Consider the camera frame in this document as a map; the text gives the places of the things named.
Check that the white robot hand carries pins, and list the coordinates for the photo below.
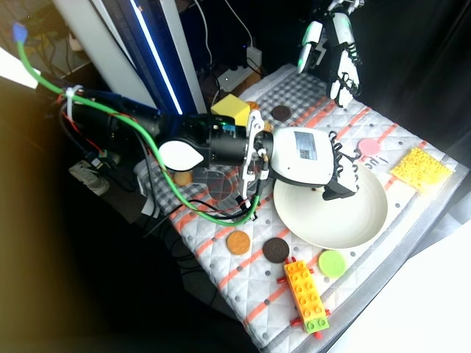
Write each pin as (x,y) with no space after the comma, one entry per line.
(287,158)
(344,33)

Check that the white round plate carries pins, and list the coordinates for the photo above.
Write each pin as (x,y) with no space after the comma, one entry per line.
(331,224)

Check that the dark chocolate sandwich cookie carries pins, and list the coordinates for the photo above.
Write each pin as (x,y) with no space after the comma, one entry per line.
(281,112)
(276,250)

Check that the pretzel shaped butter cookie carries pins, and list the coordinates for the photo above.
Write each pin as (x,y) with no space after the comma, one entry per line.
(253,106)

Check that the clear round plastic disc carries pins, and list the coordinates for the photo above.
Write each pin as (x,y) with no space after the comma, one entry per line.
(219,187)

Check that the yellow foam block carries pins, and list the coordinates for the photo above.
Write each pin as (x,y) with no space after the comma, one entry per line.
(228,106)

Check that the pink round disc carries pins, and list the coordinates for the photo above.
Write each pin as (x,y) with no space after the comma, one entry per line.
(368,147)

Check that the white power adapter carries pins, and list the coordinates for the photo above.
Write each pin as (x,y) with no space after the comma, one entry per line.
(254,57)

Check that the tan round sandwich cookie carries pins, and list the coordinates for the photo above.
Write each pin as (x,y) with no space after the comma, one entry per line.
(183,179)
(238,242)

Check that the green round disc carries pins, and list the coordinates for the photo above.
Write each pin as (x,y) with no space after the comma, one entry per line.
(332,264)

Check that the grey quilt with bear print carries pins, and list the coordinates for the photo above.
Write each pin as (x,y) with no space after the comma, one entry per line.
(239,279)

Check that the orange and green brick stack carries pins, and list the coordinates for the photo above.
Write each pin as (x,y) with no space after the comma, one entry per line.
(303,290)

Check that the white pillar with blue light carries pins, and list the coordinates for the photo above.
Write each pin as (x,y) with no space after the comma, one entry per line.
(103,55)

